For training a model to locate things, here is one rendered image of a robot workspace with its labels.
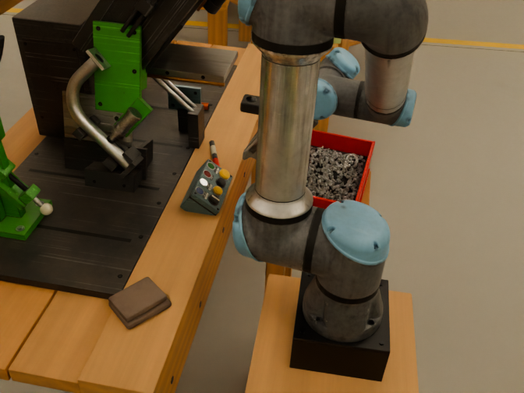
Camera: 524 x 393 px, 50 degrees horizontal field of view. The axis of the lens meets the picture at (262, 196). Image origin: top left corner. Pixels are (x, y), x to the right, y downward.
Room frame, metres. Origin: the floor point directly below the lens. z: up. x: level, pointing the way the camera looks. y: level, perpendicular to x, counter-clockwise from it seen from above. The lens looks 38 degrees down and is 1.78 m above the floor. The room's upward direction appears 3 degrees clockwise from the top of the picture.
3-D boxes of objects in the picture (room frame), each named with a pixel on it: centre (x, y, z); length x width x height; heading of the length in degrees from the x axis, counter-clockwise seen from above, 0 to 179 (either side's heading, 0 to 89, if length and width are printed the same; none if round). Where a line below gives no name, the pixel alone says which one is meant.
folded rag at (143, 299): (0.74, 0.23, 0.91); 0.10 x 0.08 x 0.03; 132
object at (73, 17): (1.47, 0.52, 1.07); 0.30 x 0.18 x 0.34; 171
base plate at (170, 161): (1.34, 0.40, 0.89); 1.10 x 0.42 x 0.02; 171
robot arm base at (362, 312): (0.72, -0.16, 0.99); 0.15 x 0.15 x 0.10
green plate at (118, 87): (1.26, 0.35, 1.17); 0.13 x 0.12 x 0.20; 171
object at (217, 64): (1.41, 0.29, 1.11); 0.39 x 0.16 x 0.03; 81
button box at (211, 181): (1.11, 0.14, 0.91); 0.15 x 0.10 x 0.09; 171
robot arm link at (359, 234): (0.72, -0.15, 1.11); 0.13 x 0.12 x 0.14; 74
